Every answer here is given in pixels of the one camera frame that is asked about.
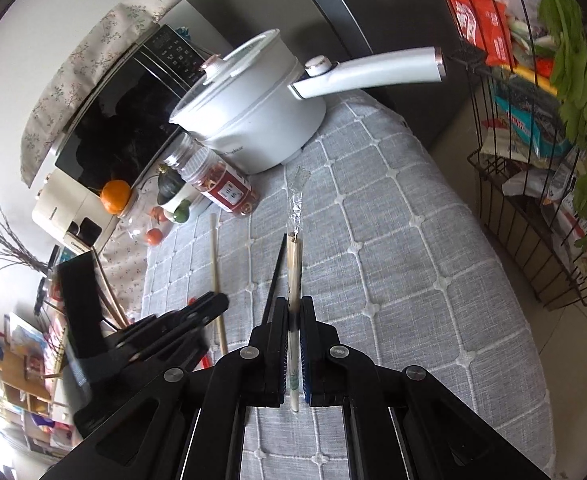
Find light wooden chopstick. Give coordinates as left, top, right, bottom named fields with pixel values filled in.
left=210, top=213, right=228, bottom=355

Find red snack packet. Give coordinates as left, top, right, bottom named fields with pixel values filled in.
left=440, top=0, right=517, bottom=67

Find dried twigs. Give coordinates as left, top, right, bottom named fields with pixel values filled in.
left=0, top=199, right=50, bottom=282

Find green leafy celery bunch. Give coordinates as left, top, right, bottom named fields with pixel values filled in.
left=537, top=0, right=587, bottom=262

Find floral beige tablecloth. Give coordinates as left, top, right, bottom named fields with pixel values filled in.
left=98, top=187, right=175, bottom=312

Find floral cloth cover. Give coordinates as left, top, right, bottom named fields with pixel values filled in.
left=18, top=0, right=188, bottom=190

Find red label plastic jar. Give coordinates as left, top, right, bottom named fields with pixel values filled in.
left=162, top=147, right=260, bottom=220

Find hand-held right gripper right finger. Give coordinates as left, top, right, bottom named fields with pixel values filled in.
left=299, top=296, right=550, bottom=480

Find plastic-wrapped disposable chopsticks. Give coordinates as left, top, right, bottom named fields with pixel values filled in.
left=285, top=165, right=311, bottom=414

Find clear glass jar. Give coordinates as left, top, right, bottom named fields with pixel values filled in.
left=120, top=187, right=172, bottom=249

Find wooden shelf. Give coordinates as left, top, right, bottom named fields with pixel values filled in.
left=0, top=344, right=70, bottom=412

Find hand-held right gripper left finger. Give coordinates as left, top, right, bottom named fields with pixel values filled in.
left=40, top=296, right=291, bottom=480

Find white ceramic dish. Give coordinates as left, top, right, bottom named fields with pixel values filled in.
left=155, top=187, right=210, bottom=226

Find white electric cooking pot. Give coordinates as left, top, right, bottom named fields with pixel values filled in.
left=168, top=28, right=447, bottom=175

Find grey refrigerator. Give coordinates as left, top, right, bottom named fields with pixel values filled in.
left=278, top=0, right=475, bottom=152

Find large orange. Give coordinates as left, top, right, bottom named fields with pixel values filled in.
left=100, top=179, right=133, bottom=215

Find dark green squash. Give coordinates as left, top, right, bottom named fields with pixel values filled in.
left=156, top=167, right=194, bottom=206

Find black wire rack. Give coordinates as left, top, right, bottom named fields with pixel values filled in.
left=422, top=0, right=587, bottom=312

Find cream air fryer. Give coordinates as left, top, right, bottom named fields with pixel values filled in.
left=31, top=172, right=124, bottom=257

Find black microwave oven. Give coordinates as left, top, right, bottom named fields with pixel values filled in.
left=48, top=23, right=224, bottom=197

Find black chopstick with gold band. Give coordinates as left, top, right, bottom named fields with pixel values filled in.
left=261, top=238, right=288, bottom=327

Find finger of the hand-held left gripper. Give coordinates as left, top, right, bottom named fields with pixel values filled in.
left=105, top=319, right=210, bottom=367
left=146, top=292, right=230, bottom=342

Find blue snack packet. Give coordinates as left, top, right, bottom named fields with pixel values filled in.
left=490, top=77, right=575, bottom=159

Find glass pot lid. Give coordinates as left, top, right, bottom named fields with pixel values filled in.
left=170, top=29, right=280, bottom=124

